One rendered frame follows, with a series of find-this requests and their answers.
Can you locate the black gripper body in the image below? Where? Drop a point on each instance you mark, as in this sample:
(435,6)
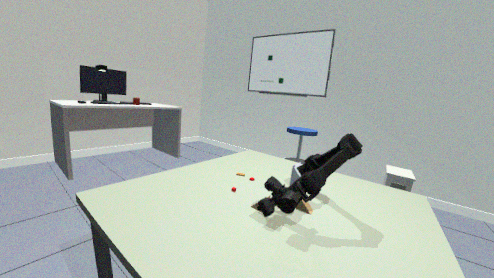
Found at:
(267,206)

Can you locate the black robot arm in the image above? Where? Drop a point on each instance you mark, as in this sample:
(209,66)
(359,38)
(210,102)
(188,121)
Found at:
(314,173)

